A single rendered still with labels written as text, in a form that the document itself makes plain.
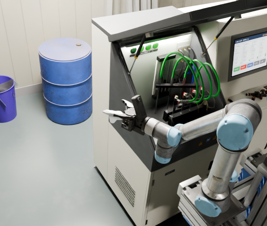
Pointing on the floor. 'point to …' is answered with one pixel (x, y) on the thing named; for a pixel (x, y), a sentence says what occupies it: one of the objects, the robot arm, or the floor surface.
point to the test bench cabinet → (129, 178)
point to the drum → (66, 79)
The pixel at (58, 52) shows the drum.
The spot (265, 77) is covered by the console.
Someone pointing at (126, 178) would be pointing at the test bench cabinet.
